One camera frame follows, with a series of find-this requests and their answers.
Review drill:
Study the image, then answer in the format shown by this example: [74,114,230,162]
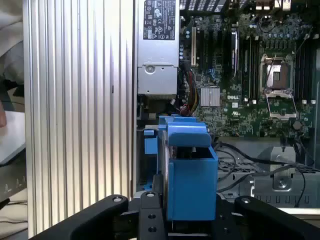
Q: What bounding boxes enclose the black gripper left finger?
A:
[29,174,168,240]

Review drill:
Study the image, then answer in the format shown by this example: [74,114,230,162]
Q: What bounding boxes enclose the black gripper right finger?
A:
[208,193,320,240]

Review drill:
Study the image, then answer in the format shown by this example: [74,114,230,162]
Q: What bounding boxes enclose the hard disk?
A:
[157,113,219,223]

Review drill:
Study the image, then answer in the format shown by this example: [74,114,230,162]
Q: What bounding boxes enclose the grey metal disk bay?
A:
[216,146,320,209]

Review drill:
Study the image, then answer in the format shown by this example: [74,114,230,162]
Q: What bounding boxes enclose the black RAM slot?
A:
[243,37,250,102]
[296,42,304,104]
[307,42,317,104]
[252,37,260,104]

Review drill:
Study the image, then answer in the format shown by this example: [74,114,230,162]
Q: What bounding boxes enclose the black expansion slot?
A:
[197,29,205,74]

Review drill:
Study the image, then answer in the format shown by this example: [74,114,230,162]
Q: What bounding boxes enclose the white expansion slot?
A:
[190,26,197,67]

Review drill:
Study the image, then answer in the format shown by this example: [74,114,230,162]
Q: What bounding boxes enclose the person's hand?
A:
[0,100,8,129]

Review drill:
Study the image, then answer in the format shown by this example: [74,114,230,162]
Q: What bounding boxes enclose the black open PC case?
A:
[134,0,320,216]

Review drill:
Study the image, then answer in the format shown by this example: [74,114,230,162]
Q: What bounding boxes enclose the blue case latch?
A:
[143,128,159,154]

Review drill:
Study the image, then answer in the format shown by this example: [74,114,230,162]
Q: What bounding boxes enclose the metal slat table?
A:
[22,0,137,239]

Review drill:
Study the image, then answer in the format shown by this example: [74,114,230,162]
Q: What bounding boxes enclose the white paper sheet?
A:
[0,110,27,168]

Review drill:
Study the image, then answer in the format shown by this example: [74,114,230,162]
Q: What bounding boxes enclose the green Dell motherboard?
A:
[178,9,320,139]

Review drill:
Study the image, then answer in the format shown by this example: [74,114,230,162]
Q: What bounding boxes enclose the metal socket cover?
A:
[265,89,299,121]

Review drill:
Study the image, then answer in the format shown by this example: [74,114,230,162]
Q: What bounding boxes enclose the silver finned chipset heatsink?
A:
[200,87,221,107]

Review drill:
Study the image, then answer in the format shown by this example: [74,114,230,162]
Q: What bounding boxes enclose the CPU socket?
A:
[259,53,296,91]

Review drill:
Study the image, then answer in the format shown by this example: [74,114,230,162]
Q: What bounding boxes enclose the silver power supply unit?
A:
[136,0,181,96]

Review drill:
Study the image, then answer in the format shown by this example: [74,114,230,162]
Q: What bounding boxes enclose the black disk wire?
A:
[214,141,295,166]
[216,164,307,208]

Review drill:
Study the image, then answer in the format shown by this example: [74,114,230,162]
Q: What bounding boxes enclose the coloured power cable bundle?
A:
[179,62,201,117]

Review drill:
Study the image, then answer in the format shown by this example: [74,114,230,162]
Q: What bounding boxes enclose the thin wire locking lever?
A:
[295,27,314,53]

